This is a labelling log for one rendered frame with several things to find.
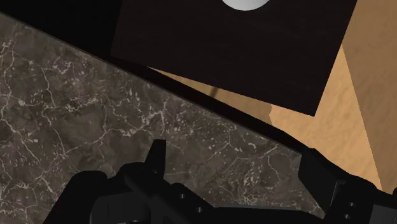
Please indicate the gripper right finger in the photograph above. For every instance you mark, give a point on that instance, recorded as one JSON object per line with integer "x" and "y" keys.
{"x": 338, "y": 192}

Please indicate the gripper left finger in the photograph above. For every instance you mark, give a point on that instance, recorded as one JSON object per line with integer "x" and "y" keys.
{"x": 145, "y": 189}

